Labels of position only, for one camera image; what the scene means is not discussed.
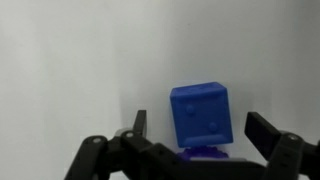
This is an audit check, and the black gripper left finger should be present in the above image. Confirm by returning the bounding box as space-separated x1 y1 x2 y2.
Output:
64 109 188 180

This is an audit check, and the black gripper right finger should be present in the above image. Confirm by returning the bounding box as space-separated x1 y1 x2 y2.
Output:
244 111 320 180

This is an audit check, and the blue cube block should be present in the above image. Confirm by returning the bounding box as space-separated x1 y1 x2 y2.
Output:
169 81 234 149

